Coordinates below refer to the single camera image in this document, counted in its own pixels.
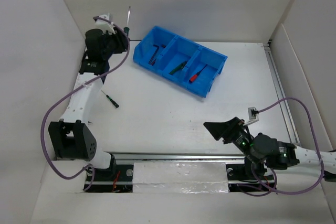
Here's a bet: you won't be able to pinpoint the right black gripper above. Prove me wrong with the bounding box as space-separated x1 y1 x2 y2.
203 116 258 164

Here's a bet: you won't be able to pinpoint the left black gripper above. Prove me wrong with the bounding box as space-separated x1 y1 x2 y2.
102 27 130 60

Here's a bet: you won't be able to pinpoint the large green-handled screwdriver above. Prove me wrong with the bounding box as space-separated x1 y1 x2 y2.
123 6 131 36

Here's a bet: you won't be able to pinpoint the brown hex key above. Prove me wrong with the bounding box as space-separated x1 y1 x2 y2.
149 45 160 65
152 44 166 65

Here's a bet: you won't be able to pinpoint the red-handled screwdriver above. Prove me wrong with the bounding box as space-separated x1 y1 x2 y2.
189 65 207 83

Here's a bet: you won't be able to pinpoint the green-handled cutting pliers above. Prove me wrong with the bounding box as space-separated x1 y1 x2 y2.
169 61 187 75

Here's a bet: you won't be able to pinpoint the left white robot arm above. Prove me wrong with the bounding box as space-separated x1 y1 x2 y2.
48 27 129 180

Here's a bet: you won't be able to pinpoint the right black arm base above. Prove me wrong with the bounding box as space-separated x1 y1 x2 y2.
226 164 269 194

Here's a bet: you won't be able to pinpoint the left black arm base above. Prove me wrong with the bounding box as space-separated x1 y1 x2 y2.
83 158 134 193

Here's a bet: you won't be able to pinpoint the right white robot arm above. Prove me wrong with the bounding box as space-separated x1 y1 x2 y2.
203 117 335 182

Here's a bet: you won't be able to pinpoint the blue three-compartment plastic bin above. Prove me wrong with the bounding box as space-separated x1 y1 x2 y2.
133 26 228 98

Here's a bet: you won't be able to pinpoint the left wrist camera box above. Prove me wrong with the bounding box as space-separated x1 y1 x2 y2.
93 13 114 34

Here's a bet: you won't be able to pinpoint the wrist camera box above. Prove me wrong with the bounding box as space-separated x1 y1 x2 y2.
244 107 259 126
93 13 114 34

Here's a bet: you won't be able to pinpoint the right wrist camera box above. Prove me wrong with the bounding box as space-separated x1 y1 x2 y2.
244 107 259 126

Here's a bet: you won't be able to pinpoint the aluminium side rail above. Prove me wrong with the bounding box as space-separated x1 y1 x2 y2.
263 44 301 146

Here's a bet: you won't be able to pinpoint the aluminium front rail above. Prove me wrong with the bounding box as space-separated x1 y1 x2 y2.
109 152 244 162

